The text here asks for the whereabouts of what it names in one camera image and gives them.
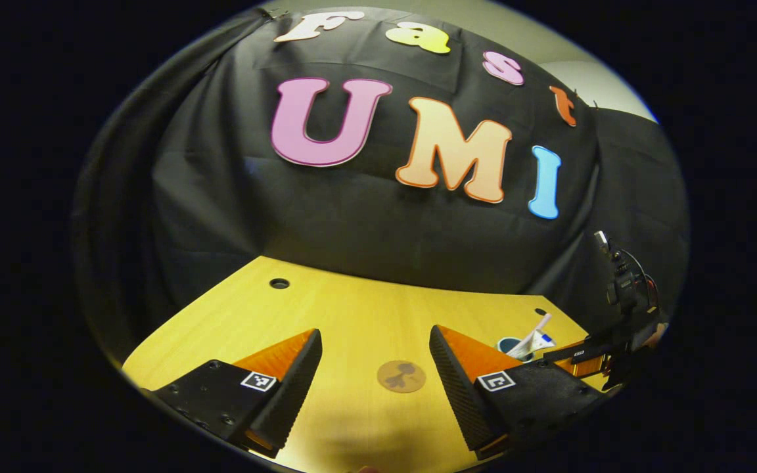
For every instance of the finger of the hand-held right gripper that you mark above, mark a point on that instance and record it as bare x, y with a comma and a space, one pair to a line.
589, 361

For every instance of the round cork coaster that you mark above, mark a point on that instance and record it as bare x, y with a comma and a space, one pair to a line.
391, 384

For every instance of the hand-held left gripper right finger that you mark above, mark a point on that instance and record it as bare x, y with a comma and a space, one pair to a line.
457, 394

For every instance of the black backdrop cloth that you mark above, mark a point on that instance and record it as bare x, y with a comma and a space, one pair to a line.
352, 223

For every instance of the wooden desktop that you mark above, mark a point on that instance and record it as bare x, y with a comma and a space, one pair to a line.
352, 315

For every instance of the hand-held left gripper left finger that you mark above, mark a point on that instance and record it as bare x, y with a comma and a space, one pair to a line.
293, 394

